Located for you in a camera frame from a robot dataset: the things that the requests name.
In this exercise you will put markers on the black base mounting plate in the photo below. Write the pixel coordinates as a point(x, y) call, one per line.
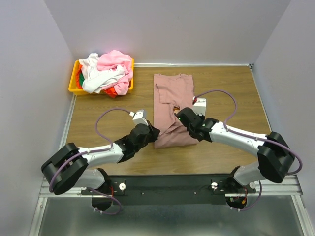
point(175, 189)

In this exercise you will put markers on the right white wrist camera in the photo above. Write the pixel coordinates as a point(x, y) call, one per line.
point(199, 106)

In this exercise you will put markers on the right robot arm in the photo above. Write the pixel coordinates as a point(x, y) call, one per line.
point(273, 156)

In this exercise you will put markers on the light pink t-shirt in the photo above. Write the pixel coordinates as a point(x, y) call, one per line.
point(117, 67)

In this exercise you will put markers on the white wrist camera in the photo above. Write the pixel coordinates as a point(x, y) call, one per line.
point(139, 117)
point(199, 106)

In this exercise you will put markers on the green t-shirt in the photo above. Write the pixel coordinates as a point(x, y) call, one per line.
point(79, 79)

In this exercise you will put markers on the yellow plastic bin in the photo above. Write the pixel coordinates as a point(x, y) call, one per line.
point(72, 87)

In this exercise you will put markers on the orange red t-shirt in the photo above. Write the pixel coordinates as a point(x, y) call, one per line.
point(110, 92)

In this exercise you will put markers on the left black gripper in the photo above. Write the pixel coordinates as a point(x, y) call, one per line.
point(152, 131)

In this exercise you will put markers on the white t-shirt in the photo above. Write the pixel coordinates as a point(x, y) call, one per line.
point(93, 78)

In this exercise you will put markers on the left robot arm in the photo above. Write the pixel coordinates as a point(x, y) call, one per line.
point(66, 166)

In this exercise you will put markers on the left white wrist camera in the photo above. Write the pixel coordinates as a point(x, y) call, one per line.
point(139, 117)

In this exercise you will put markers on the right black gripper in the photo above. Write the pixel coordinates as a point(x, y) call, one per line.
point(182, 115)

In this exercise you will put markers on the dusty pink mario t-shirt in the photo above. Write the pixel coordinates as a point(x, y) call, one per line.
point(172, 94)

